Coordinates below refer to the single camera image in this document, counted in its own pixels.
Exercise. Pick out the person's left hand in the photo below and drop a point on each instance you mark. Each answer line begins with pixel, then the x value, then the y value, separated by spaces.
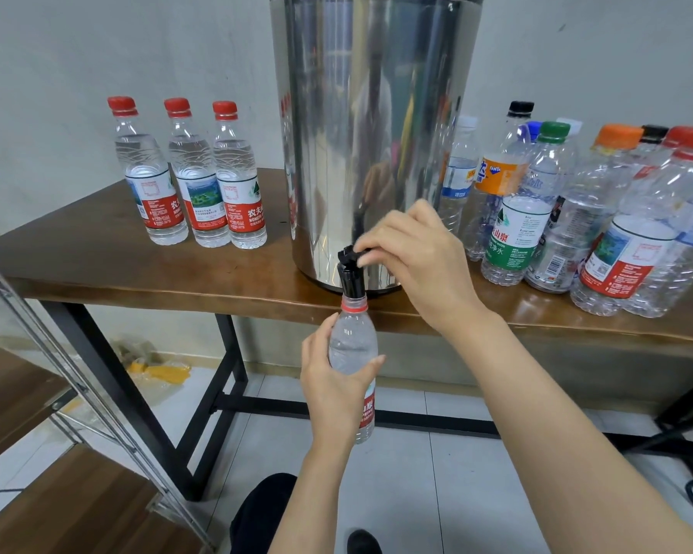
pixel 337 409

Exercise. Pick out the person's right hand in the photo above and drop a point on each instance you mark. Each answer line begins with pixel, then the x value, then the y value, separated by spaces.
pixel 427 265

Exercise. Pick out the stainless steel water dispenser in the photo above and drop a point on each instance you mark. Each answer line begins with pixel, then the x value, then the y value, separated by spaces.
pixel 370 121

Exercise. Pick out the cluster of plastic bottles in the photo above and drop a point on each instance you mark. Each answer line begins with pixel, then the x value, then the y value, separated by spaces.
pixel 589 219

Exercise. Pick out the green red label plastic bottle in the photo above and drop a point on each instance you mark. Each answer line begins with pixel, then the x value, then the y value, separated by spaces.
pixel 202 190

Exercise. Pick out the wooden metal shelf rack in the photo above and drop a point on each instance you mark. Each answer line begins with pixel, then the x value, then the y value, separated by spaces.
pixel 6 392

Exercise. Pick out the person's right forearm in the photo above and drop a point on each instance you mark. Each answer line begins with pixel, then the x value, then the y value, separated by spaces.
pixel 589 444

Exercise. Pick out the person's black trouser leg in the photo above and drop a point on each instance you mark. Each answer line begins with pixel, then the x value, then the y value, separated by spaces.
pixel 266 519

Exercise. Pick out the person's black shoe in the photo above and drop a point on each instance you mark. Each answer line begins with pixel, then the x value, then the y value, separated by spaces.
pixel 364 542

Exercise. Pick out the yellow debris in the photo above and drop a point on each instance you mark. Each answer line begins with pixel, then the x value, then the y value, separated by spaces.
pixel 162 372

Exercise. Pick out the black metal table frame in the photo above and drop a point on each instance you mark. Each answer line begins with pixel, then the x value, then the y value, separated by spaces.
pixel 254 407

